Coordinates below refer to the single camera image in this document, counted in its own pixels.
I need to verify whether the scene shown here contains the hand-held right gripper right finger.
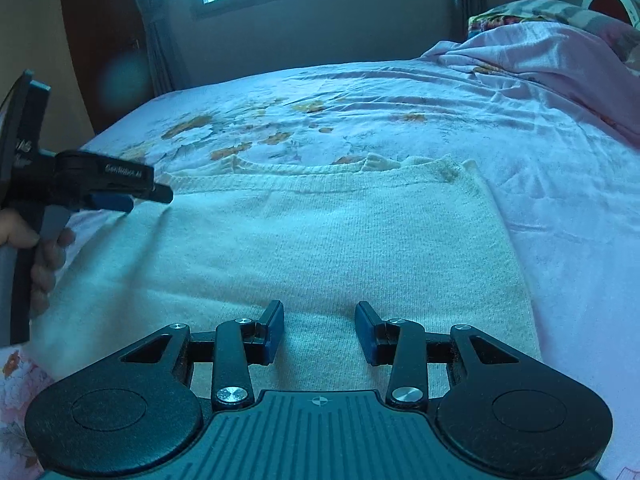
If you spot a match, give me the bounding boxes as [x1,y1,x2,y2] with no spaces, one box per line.
[354,301,523,411]

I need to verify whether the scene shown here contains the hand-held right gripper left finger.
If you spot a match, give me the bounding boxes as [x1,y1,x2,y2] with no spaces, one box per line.
[120,300,286,413]

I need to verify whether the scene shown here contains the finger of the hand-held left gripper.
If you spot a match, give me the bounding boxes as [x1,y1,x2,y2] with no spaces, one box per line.
[92,184,174,213]

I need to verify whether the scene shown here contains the cream knit sweater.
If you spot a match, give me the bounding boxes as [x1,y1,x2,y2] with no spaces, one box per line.
[27,155,543,391]

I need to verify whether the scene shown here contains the person's left hand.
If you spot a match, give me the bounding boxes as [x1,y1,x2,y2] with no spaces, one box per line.
[0,209,77,318]

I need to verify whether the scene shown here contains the dark brown wardrobe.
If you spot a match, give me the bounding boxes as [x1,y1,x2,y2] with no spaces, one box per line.
[57,0,153,136]

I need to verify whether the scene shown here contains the blue-grey curtain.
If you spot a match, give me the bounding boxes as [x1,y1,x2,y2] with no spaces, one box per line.
[125,0,175,97]
[450,0,488,41]

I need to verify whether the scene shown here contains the bed with floral sheet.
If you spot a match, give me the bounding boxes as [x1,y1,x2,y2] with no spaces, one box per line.
[0,57,640,480]

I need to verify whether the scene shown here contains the pink blanket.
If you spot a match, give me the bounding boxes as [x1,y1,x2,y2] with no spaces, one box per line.
[420,25,640,147]

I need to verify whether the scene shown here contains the striped floral pillow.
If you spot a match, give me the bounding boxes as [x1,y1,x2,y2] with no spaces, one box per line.
[467,0,640,61]

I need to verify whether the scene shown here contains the white and red headboard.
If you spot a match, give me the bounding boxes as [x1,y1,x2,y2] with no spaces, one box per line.
[582,0,636,26]

